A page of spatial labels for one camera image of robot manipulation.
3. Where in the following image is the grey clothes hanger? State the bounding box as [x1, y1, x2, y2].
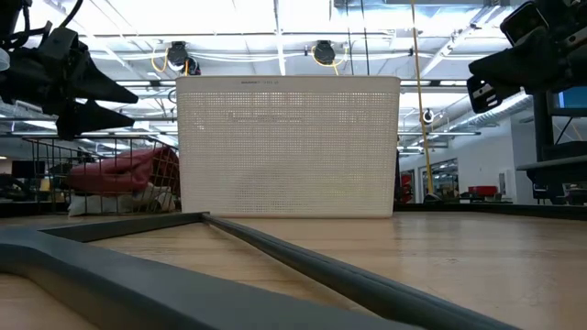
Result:
[0, 210, 522, 330]

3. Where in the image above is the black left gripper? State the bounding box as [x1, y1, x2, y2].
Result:
[0, 27, 139, 141]

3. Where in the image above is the dark wire mesh basket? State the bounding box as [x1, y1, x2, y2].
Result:
[22, 135, 183, 216]

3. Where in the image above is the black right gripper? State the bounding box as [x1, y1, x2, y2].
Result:
[466, 0, 587, 115]

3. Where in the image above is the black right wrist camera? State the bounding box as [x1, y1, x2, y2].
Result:
[499, 1, 550, 47]

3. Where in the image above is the black ceiling cable reel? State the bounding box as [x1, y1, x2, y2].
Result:
[313, 39, 337, 66]
[165, 40, 190, 66]

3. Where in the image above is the yellow hanging cable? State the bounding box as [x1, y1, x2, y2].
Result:
[410, 0, 435, 199]

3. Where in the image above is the red box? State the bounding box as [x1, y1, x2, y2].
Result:
[467, 184, 499, 198]

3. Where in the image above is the computer monitor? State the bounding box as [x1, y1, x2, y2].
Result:
[548, 86, 587, 118]

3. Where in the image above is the maroon cloth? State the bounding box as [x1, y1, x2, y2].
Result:
[67, 146, 181, 196]

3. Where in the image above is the light grey knit cloth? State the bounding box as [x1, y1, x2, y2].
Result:
[67, 182, 178, 216]

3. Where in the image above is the white perforated plastic bin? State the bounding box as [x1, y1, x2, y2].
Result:
[175, 75, 403, 220]

